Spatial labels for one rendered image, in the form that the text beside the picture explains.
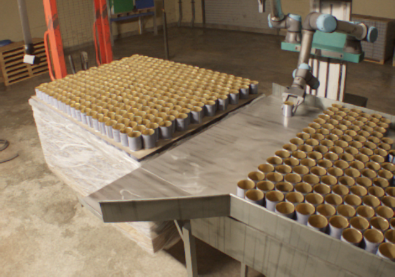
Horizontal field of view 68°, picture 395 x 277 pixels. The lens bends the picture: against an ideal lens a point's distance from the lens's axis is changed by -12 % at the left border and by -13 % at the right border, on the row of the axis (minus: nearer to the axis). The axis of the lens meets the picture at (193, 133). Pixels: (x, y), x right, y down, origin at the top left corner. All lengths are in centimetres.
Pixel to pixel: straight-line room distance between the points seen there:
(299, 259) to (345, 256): 21
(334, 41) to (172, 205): 194
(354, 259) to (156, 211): 71
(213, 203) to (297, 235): 33
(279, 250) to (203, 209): 32
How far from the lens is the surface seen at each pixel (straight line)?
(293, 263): 126
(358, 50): 253
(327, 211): 123
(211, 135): 180
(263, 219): 116
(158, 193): 138
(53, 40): 297
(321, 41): 274
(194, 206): 121
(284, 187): 131
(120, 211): 125
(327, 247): 110
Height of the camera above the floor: 189
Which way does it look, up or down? 26 degrees down
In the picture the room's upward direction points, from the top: 4 degrees counter-clockwise
